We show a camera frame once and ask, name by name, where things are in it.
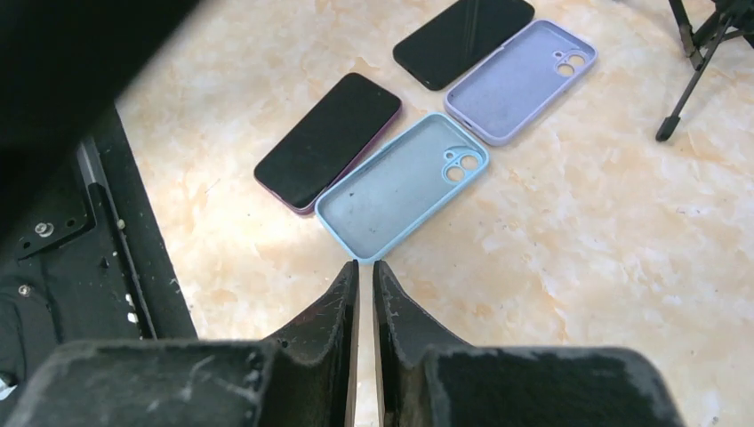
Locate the black smartphone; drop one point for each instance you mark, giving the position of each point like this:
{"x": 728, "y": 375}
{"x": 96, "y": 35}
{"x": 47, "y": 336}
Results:
{"x": 327, "y": 142}
{"x": 450, "y": 44}

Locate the light blue phone case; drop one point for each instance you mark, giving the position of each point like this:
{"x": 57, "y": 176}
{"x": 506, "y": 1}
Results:
{"x": 382, "y": 201}

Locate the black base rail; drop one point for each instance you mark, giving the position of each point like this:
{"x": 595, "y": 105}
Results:
{"x": 86, "y": 262}

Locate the lilac phone case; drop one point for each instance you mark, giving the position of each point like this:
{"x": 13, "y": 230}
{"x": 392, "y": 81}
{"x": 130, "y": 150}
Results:
{"x": 515, "y": 84}

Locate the black mini tripod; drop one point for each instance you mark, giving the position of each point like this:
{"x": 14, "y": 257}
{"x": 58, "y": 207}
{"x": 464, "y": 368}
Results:
{"x": 729, "y": 20}

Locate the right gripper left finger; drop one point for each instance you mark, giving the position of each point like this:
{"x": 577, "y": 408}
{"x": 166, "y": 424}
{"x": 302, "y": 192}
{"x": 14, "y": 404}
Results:
{"x": 301, "y": 375}

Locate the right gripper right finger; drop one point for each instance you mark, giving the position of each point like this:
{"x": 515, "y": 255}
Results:
{"x": 429, "y": 376}

